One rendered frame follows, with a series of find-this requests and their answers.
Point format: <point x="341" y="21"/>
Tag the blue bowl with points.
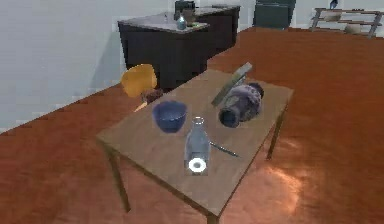
<point x="169" y="116"/>

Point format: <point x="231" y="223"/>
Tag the clear glass bottle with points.
<point x="197" y="146"/>

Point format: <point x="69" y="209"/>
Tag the brown wooden table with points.
<point x="160" y="146"/>

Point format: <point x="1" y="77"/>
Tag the thin dark pen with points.
<point x="224" y="149"/>

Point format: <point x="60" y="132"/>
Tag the dark patterned vase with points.
<point x="240" y="104"/>

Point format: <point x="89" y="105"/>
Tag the grey book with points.
<point x="232" y="83"/>

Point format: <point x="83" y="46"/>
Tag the yellow chair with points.
<point x="138" y="80"/>

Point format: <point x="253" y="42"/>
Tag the dark kitchen counter cabinet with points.
<point x="173" y="50"/>

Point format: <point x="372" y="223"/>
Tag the small teal bottle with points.
<point x="181" y="22"/>

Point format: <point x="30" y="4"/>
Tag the black coffee machine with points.
<point x="185" y="10"/>

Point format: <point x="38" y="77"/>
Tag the dark green fridge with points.
<point x="274" y="14"/>

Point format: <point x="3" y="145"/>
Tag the beige flat dish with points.
<point x="332" y="18"/>

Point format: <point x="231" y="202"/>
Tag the blue small vase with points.
<point x="333" y="4"/>

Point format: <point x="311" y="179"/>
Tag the grey wooden shelf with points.
<point x="346" y="21"/>

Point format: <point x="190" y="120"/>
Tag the beige bowl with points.
<point x="352" y="29"/>

